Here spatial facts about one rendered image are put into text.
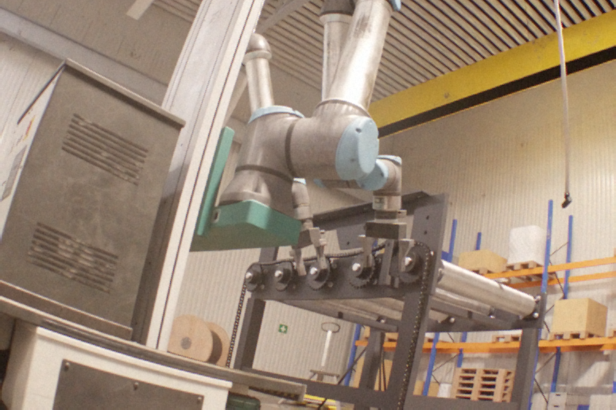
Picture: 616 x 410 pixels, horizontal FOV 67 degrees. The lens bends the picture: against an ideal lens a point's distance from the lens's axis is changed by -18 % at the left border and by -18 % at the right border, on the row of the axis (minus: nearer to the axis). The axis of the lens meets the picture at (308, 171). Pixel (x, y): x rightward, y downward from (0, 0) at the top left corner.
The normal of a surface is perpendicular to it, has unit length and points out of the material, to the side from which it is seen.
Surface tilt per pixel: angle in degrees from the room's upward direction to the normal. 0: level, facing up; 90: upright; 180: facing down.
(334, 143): 109
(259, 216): 90
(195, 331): 90
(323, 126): 80
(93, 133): 90
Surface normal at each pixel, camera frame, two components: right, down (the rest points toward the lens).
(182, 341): -0.41, -0.41
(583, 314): -0.78, -0.37
